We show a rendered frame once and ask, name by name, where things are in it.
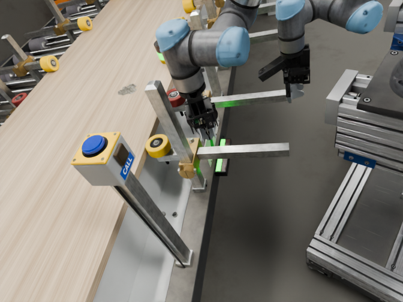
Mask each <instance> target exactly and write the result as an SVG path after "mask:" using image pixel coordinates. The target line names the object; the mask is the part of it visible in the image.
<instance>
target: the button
mask: <svg viewBox="0 0 403 302"><path fill-rule="evenodd" d="M104 143H105V139H104V138H103V137H102V136H101V135H93V136H91V137H89V138H87V139H86V140H85V141H84V143H83V145H82V151H83V152H84V153H85V154H87V155H91V154H94V153H97V152H99V151H100V150H101V149H102V148H103V146H104Z"/></svg>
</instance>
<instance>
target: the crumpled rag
mask: <svg viewBox="0 0 403 302"><path fill-rule="evenodd" d="M136 86H137V85H135V84H133V83H132V84H129V85H128V86H127V87H126V86H125V87H123V88H122V90H119V91H118V95H125V94H132V93H134V92H135V91H137V89H136V88H135V87H136Z"/></svg>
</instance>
